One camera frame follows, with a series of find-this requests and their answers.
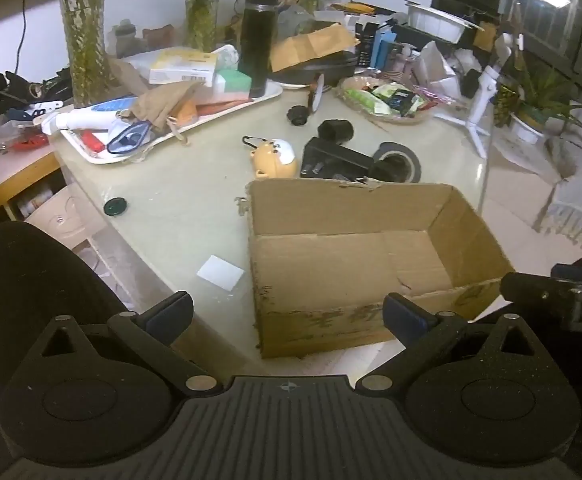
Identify brown cloth pouch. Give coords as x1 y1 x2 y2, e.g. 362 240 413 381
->
133 81 202 133

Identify brown cardboard box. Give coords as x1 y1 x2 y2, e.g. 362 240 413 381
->
246 178 516 360

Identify white and blue tube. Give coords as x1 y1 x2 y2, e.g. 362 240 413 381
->
41 96 139 136

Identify black carton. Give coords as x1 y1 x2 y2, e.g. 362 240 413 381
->
356 22 379 66

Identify small black rubber block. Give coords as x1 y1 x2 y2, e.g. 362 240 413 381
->
318 119 354 145

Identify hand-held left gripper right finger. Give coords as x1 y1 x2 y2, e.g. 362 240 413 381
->
356 292 539 393

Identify yellow and white box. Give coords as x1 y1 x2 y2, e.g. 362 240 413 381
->
148 50 219 85

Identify light green box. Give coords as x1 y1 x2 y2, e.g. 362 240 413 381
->
216 70 252 95

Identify black thermos bottle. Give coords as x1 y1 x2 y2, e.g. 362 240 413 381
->
239 0 278 98

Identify woven basket of snack packets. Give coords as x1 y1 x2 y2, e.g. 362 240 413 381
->
338 75 434 123

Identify white drawer cabinet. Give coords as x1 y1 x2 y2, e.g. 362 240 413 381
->
23 185 106 251

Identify grey fringed rug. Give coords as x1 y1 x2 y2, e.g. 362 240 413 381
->
533 150 582 251

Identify white plastic bag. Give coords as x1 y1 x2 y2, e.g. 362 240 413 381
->
416 40 464 98

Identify brown paper envelope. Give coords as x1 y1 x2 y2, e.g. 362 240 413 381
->
269 24 359 73

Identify wooden side table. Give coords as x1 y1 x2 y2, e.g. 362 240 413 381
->
0 150 64 221

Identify tall glass vase with stems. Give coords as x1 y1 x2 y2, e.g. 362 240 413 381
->
53 0 109 108

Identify pink liquid bottle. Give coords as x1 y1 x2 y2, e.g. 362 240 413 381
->
391 45 416 73

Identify glass vase with green plant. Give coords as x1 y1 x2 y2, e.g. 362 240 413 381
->
183 0 219 53

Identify red lighter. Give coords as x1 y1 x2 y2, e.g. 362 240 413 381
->
78 130 106 153

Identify white paper square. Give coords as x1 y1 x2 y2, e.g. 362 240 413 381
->
197 255 245 292

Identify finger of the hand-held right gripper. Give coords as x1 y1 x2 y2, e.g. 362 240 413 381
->
500 271 576 313

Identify potted green plant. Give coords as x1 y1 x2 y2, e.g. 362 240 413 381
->
508 67 582 146

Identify blue carton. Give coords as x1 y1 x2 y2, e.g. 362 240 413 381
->
371 25 396 68

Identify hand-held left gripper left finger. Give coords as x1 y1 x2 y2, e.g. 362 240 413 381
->
41 291 224 396

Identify black tape roll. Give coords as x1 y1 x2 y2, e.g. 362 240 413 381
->
371 141 422 183

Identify yellow dog-shaped toy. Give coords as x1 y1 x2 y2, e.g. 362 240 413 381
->
242 136 299 179

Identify white plastic tray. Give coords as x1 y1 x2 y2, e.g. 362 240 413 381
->
61 80 284 165

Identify white plastic container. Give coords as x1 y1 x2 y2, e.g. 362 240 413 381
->
405 0 484 43

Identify white gimbal tripod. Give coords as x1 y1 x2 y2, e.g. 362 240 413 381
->
433 35 514 158

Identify black power adapter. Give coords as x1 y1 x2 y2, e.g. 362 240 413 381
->
299 136 374 181

